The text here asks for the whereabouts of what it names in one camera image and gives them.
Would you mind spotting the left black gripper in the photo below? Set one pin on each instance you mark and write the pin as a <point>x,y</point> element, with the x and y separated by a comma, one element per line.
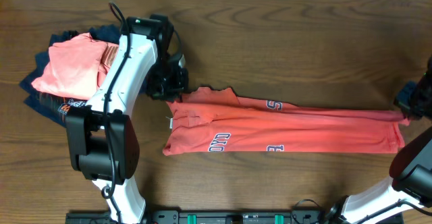
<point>165,91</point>

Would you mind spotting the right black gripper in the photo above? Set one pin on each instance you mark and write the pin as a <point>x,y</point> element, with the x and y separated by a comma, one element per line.
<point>404,98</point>

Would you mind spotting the red-orange t-shirt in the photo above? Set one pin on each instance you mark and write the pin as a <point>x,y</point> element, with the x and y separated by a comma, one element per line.
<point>208,120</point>

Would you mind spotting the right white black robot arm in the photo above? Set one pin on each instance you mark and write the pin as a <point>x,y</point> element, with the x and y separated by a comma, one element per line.
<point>408,186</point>

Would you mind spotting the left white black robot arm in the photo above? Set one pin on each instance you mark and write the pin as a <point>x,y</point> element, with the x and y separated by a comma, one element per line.
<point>102,142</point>

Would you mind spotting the folded light pink shirt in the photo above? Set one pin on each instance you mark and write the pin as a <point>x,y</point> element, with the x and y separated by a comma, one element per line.
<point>76,67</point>

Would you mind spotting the folded navy blue shirt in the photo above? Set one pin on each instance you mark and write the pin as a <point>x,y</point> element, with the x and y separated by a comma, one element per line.
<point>54,107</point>

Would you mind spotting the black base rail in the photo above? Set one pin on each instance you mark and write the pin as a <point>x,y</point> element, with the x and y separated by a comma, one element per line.
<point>308,215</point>

